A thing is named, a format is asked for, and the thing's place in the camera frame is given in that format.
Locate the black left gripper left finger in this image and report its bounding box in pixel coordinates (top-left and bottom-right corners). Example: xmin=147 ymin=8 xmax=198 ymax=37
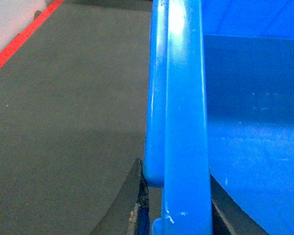
xmin=90 ymin=158 xmax=150 ymax=235

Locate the large blue plastic crate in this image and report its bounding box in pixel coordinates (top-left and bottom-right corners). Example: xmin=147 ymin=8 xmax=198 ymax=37
xmin=144 ymin=0 xmax=294 ymax=235

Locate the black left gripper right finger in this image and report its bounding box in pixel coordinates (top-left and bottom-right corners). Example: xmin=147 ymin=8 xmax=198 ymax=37
xmin=210 ymin=176 xmax=267 ymax=235

